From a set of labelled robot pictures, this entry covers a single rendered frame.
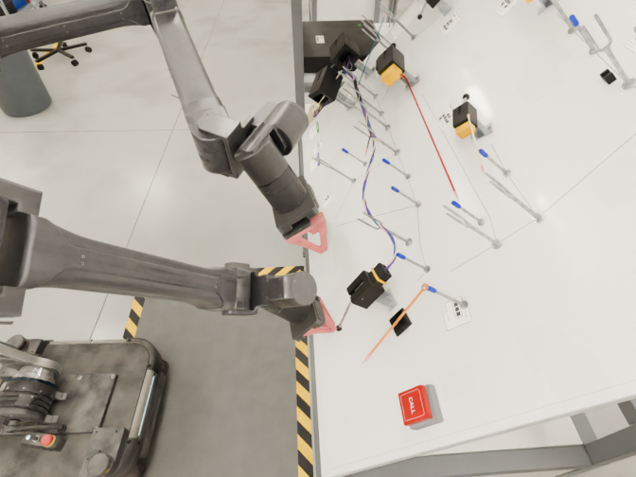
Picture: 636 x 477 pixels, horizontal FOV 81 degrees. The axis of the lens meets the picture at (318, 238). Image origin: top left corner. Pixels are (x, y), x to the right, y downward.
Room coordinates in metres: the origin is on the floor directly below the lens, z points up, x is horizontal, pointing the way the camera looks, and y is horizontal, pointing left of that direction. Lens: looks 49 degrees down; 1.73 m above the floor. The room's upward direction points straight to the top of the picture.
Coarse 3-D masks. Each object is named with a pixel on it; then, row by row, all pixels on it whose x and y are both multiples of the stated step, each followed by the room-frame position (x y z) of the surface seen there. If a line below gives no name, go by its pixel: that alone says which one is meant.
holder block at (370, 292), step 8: (360, 280) 0.41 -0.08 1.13; (368, 280) 0.40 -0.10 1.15; (352, 288) 0.40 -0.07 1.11; (360, 288) 0.39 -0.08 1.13; (368, 288) 0.38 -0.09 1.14; (376, 288) 0.39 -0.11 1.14; (352, 296) 0.38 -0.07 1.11; (360, 296) 0.38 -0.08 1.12; (368, 296) 0.38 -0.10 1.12; (376, 296) 0.38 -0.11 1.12; (360, 304) 0.37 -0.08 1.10; (368, 304) 0.37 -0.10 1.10
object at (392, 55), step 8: (392, 48) 0.97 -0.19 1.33; (384, 56) 0.98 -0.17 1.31; (392, 56) 0.94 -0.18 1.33; (400, 56) 0.97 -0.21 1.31; (384, 64) 0.93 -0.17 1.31; (400, 64) 0.93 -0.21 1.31; (408, 72) 0.97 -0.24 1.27; (408, 80) 0.97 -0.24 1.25; (416, 80) 0.95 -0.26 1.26; (408, 88) 0.95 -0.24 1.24
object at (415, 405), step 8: (408, 392) 0.20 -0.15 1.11; (416, 392) 0.20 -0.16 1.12; (424, 392) 0.20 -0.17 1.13; (400, 400) 0.20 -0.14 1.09; (408, 400) 0.19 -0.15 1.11; (416, 400) 0.19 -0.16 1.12; (424, 400) 0.18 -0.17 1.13; (400, 408) 0.18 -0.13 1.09; (408, 408) 0.18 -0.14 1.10; (416, 408) 0.18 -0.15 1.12; (424, 408) 0.17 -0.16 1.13; (408, 416) 0.17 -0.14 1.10; (416, 416) 0.17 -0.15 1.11; (424, 416) 0.16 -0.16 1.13; (432, 416) 0.16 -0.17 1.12; (408, 424) 0.16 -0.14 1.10
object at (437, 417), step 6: (426, 384) 0.21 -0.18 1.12; (432, 384) 0.21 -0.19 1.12; (426, 390) 0.21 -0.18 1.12; (432, 390) 0.20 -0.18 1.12; (432, 396) 0.19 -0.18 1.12; (432, 402) 0.18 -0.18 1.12; (438, 402) 0.19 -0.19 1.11; (432, 408) 0.18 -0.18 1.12; (438, 408) 0.18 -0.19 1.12; (432, 414) 0.17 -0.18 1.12; (438, 414) 0.17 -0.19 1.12; (426, 420) 0.16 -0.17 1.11; (432, 420) 0.16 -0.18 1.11; (438, 420) 0.16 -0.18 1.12; (414, 426) 0.16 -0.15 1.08; (420, 426) 0.16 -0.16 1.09; (426, 426) 0.16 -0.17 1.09
